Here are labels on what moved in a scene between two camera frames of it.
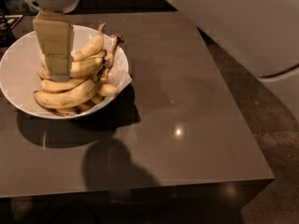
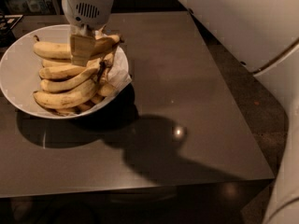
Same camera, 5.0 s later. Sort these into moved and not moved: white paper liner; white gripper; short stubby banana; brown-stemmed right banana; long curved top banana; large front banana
Moved: white gripper; long curved top banana
Not moved: white paper liner; large front banana; short stubby banana; brown-stemmed right banana
